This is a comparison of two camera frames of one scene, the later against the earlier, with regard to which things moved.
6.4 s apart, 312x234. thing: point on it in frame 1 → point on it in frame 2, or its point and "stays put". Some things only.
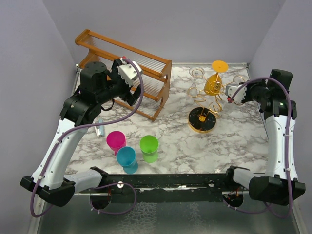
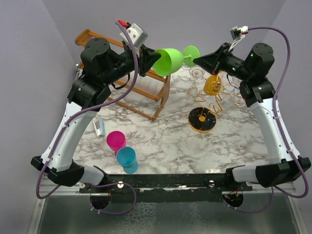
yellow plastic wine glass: (213, 85) stays put
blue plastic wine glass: (126, 158) stays put
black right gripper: (262, 83) → (211, 61)
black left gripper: (129, 96) → (147, 58)
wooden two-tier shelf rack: (89, 47) stays put
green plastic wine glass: (149, 146) → (171, 60)
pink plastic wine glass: (115, 140) stays put
